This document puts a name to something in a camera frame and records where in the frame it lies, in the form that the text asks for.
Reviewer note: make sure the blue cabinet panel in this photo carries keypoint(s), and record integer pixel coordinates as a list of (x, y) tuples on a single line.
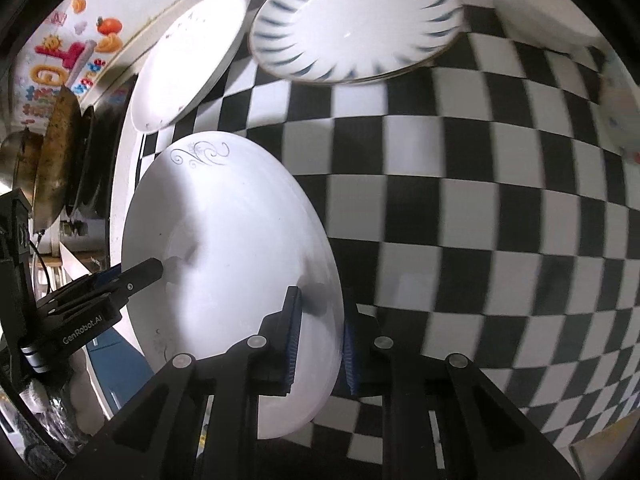
[(120, 369)]

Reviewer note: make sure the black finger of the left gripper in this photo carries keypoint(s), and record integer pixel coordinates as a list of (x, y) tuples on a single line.
[(142, 274)]

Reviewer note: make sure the stainless steel pot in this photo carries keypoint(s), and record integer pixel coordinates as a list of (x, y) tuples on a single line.
[(20, 154)]

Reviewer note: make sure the black pan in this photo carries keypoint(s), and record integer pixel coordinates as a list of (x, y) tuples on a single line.
[(91, 158)]

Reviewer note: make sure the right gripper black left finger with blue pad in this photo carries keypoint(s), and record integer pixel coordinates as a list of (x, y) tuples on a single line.
[(197, 419)]

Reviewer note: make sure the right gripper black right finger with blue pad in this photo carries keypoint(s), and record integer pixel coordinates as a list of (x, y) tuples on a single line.
[(442, 416)]

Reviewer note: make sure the colourful food wall sticker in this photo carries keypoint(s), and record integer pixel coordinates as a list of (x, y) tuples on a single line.
[(70, 49)]

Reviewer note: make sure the white plate, blue stripes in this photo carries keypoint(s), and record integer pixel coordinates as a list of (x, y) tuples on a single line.
[(351, 41)]

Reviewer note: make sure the white plate with speckles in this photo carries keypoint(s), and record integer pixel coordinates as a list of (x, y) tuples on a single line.
[(186, 63)]

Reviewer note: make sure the black white checkered mat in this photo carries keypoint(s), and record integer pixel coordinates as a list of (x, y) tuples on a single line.
[(474, 205)]

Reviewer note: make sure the white bowl top right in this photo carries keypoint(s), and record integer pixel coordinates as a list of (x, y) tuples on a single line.
[(557, 25)]

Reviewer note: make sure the brown worn frying pan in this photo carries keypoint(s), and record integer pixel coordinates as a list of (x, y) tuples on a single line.
[(55, 163)]

